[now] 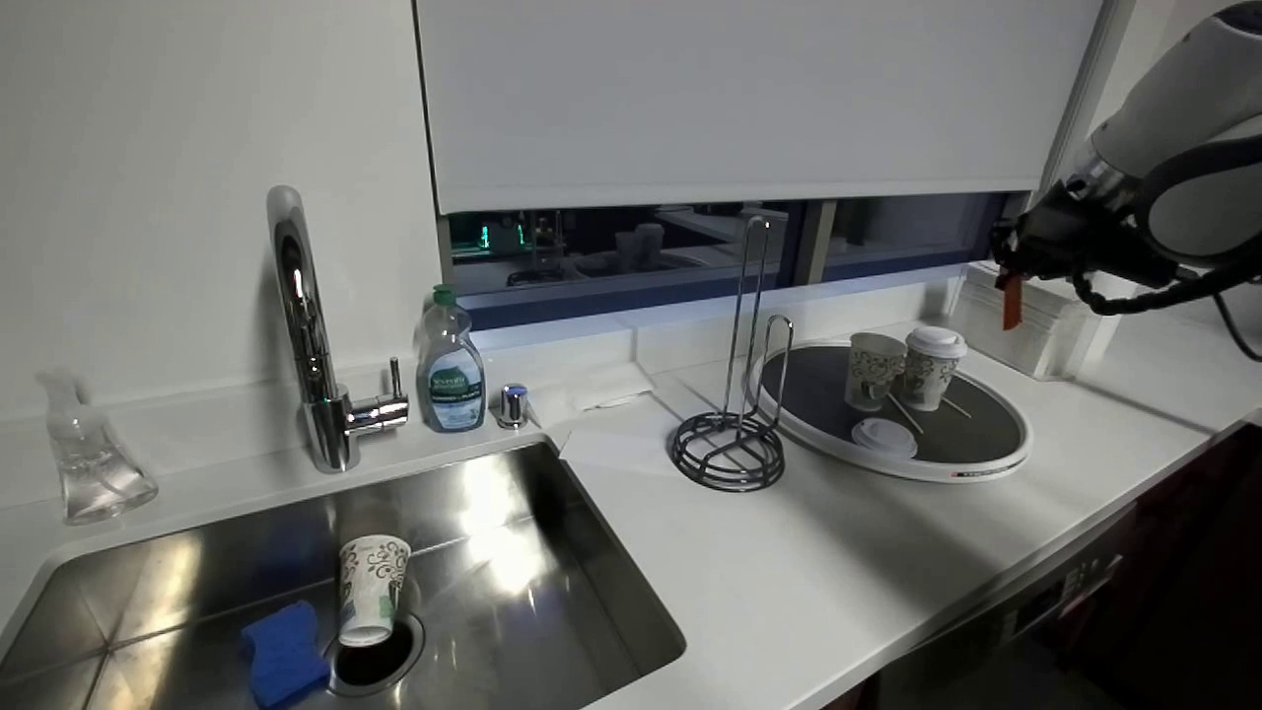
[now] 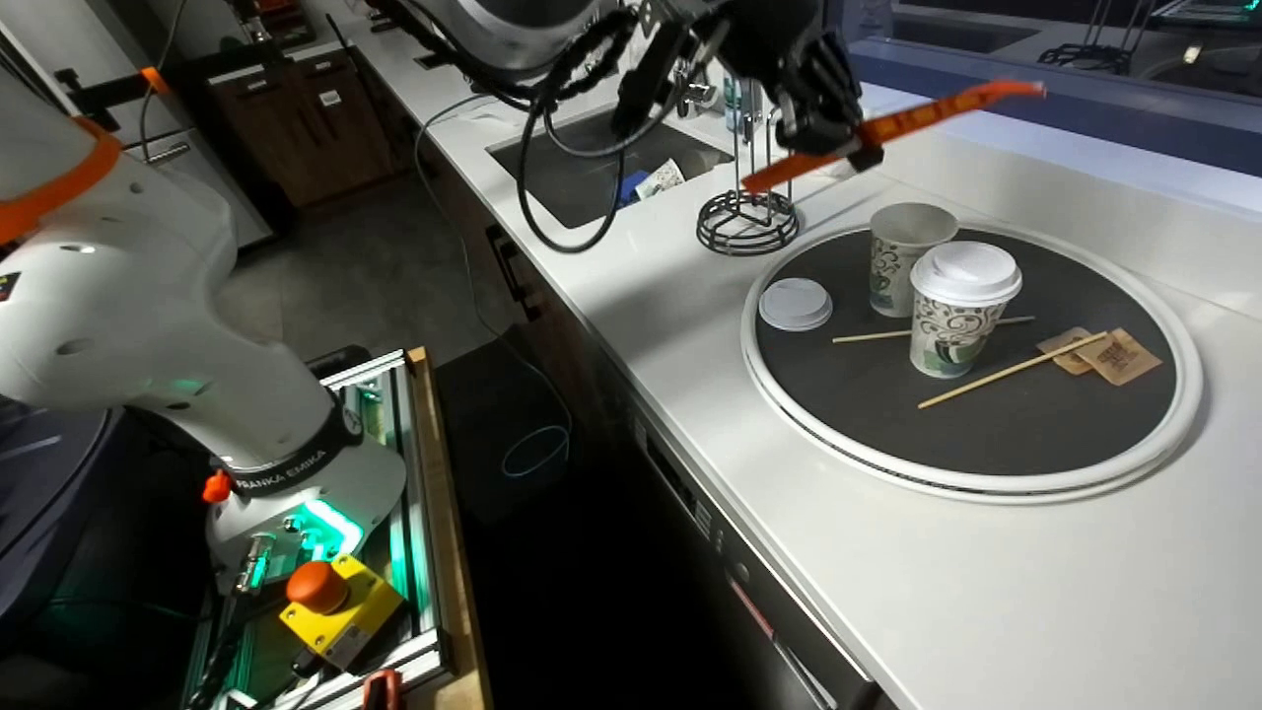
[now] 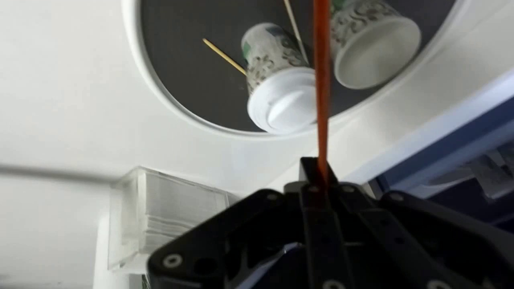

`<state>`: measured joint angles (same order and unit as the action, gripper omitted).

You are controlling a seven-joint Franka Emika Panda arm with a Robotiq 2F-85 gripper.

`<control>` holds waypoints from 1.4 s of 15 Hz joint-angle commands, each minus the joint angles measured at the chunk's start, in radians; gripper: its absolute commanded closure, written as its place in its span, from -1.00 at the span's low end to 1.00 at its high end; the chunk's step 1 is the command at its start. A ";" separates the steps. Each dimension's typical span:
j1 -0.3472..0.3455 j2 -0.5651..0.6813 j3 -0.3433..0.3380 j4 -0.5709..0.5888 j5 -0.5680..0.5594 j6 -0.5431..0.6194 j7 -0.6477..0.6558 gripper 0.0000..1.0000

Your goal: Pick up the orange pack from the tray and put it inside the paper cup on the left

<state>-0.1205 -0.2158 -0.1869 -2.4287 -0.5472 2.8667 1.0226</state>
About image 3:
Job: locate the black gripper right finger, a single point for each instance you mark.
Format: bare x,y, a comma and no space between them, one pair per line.
428,250

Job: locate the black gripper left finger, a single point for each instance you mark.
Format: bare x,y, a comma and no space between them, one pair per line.
241,245

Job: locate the long orange pack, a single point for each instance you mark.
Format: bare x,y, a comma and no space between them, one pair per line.
322,80

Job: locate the white plastic cup lid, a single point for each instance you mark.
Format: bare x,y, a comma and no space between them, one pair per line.
283,104

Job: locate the round dark tray white rim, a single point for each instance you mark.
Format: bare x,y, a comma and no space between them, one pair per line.
187,64

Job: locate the patterned paper cup with lid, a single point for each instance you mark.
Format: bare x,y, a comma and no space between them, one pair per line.
267,56

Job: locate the open patterned paper cup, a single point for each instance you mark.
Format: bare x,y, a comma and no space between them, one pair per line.
375,53

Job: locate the white paper napkin stack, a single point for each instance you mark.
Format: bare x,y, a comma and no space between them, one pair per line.
182,208

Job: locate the blue furniture edge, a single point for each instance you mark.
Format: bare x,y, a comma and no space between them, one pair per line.
455,149

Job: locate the clear acrylic napkin holder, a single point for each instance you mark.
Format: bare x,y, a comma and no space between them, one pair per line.
126,213

